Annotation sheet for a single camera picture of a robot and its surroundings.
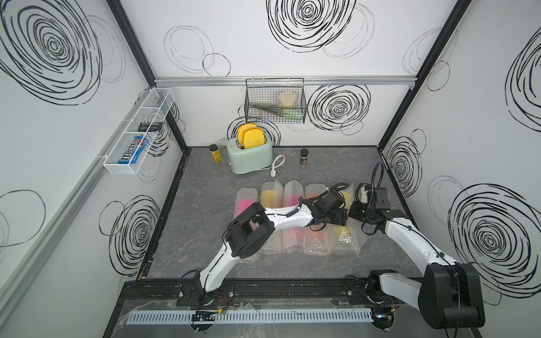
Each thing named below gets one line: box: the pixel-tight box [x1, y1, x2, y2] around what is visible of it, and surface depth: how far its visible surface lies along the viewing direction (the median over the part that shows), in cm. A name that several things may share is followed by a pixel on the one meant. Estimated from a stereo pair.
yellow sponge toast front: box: [243, 127, 266, 150], surface depth 100 cm
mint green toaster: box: [226, 137, 274, 175], surface depth 104 cm
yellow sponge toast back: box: [237, 123, 258, 145], surface depth 100 cm
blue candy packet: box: [118, 136, 150, 165], surface depth 72 cm
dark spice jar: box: [300, 147, 310, 167], surface depth 109 cm
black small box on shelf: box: [138, 121, 163, 132], surface depth 80 cm
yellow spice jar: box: [209, 143, 222, 164], surface depth 111 cm
